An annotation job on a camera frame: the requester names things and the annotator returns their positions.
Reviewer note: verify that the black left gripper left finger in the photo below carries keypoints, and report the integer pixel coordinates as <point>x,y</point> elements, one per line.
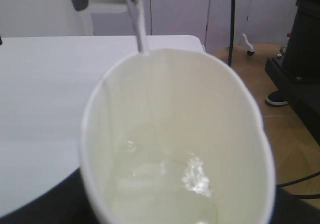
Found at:
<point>66,203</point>

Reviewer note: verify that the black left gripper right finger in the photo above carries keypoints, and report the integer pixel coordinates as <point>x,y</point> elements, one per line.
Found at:
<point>290,210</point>

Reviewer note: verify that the white paper cup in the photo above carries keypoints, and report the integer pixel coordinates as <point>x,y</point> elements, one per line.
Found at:
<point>175,137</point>

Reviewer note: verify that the black shoe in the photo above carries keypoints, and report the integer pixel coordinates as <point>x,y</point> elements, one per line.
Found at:
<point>276,99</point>

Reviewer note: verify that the white caster leg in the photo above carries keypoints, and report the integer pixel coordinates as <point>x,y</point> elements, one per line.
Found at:
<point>250,47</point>

